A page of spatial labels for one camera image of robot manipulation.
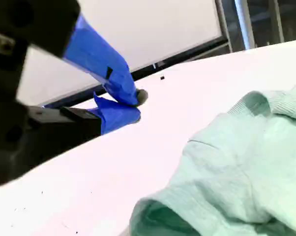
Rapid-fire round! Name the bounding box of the large white board panel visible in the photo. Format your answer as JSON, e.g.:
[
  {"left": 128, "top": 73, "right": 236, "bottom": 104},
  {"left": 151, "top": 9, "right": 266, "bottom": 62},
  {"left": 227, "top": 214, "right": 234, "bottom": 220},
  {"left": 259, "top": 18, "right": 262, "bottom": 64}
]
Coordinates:
[{"left": 17, "top": 0, "right": 224, "bottom": 107}]

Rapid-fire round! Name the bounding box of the grey metal frame post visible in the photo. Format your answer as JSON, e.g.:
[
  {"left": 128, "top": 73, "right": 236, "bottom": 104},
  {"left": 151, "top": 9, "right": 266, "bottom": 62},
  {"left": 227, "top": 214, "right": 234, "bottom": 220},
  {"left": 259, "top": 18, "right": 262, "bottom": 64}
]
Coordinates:
[
  {"left": 235, "top": 0, "right": 252, "bottom": 50},
  {"left": 214, "top": 0, "right": 234, "bottom": 53}
]

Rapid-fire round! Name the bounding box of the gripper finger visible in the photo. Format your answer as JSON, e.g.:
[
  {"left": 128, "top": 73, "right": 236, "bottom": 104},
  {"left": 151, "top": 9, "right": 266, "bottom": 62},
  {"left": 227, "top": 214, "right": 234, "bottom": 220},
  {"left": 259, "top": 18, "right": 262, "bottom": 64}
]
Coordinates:
[
  {"left": 29, "top": 0, "right": 149, "bottom": 107},
  {"left": 30, "top": 92, "right": 142, "bottom": 158}
]

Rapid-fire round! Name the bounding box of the black board frame bar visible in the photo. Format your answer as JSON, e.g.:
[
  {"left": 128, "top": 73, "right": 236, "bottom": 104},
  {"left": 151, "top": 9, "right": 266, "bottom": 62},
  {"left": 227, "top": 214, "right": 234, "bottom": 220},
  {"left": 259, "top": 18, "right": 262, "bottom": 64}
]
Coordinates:
[{"left": 43, "top": 36, "right": 230, "bottom": 109}]

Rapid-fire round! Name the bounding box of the pale green T-shirt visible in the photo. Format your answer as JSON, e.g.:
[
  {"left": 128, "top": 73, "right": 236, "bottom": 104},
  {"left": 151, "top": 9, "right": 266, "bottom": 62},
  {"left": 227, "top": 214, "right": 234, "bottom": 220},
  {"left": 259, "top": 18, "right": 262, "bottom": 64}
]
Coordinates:
[{"left": 129, "top": 85, "right": 296, "bottom": 236}]

